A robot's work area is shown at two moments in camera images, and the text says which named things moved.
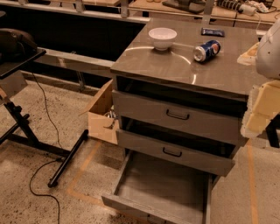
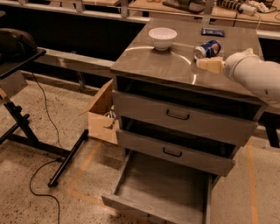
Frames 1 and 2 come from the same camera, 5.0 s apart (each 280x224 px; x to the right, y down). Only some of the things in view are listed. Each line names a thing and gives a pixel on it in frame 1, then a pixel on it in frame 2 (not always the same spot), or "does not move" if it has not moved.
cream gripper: (269, 55) -> (230, 66)
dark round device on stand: (15, 45) does not move
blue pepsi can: (206, 51) does not move
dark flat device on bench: (195, 6) does not move
